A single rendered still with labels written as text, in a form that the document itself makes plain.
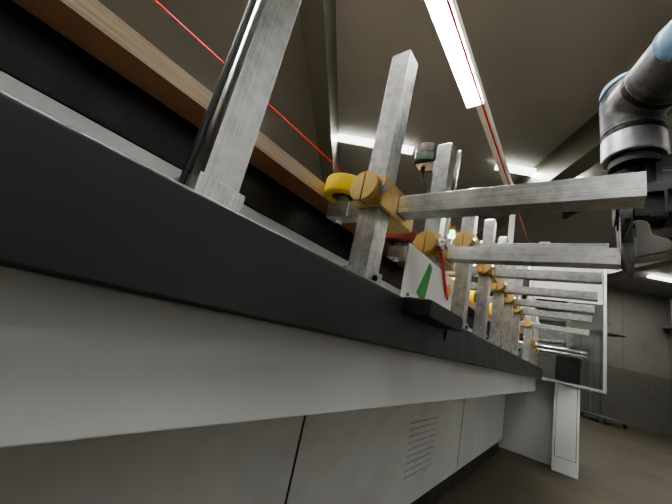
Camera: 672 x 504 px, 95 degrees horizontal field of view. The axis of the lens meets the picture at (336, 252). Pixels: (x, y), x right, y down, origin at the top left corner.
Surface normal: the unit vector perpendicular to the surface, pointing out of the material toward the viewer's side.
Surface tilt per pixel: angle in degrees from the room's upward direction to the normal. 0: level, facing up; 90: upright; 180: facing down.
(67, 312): 90
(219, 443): 90
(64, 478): 90
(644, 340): 90
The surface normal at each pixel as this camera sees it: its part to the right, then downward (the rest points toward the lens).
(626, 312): -0.02, -0.25
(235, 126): 0.78, 0.02
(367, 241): -0.58, -0.32
